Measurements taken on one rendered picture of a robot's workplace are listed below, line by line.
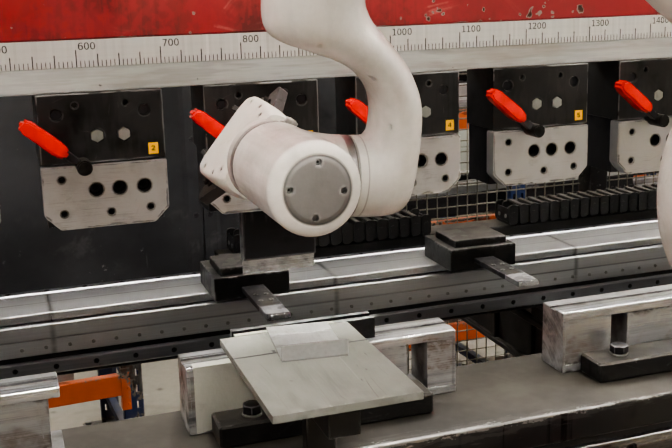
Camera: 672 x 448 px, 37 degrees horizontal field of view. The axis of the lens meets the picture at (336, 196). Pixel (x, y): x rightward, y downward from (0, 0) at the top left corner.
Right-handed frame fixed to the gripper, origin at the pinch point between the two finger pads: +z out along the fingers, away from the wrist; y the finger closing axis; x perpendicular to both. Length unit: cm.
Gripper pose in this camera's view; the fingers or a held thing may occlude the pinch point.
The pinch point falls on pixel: (231, 138)
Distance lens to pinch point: 115.3
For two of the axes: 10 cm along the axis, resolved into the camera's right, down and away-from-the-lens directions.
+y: -5.8, 8.1, -0.4
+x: 7.5, 5.5, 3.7
